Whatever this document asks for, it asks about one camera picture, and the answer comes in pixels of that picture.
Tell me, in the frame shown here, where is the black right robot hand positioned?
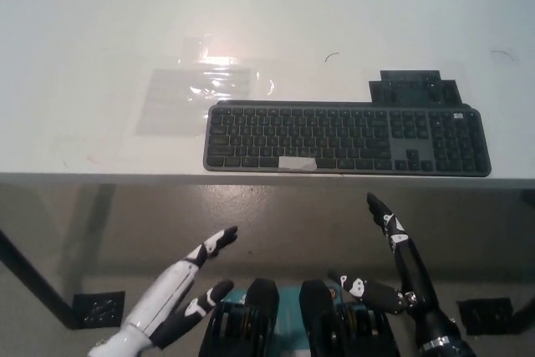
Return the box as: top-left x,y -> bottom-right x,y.
327,192 -> 461,352

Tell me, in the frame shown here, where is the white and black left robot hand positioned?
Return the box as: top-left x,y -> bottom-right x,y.
85,225 -> 239,357

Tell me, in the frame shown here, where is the dark grey computer keyboard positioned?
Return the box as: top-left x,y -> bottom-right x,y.
202,99 -> 492,177

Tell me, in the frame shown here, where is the black ribbed robot body block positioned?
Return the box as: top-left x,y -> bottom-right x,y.
299,279 -> 399,357
197,277 -> 281,357

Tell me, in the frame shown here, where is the teal robot body cover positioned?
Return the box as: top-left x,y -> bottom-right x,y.
217,283 -> 338,350

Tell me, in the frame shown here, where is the black floor mounting plate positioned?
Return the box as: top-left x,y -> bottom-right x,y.
456,297 -> 515,337
72,289 -> 127,330

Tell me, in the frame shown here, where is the black table leg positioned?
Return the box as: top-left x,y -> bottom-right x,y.
0,227 -> 84,329

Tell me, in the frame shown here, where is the white tape strip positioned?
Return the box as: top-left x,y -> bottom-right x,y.
278,156 -> 317,171

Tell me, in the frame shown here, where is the clear plastic sheet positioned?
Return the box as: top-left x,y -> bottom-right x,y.
134,34 -> 281,138

